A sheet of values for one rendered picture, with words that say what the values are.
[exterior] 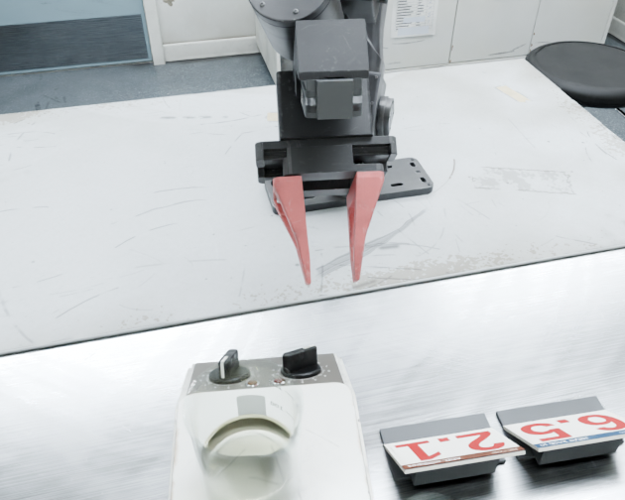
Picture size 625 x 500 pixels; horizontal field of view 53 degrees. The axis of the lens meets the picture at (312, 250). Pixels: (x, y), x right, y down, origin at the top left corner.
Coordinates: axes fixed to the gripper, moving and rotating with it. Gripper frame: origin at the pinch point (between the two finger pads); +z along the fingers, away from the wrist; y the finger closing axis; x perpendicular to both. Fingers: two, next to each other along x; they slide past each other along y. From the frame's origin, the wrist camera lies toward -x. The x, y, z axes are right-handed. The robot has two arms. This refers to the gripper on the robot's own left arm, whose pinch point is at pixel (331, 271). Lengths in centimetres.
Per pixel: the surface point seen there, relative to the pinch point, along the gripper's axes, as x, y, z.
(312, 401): -2.0, -2.1, 9.1
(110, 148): 37, -25, -23
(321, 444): -4.2, -1.8, 11.7
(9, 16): 229, -119, -155
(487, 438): 3.3, 11.4, 13.2
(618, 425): 2.5, 21.4, 12.8
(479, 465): 2.2, 10.2, 14.9
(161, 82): 242, -54, -126
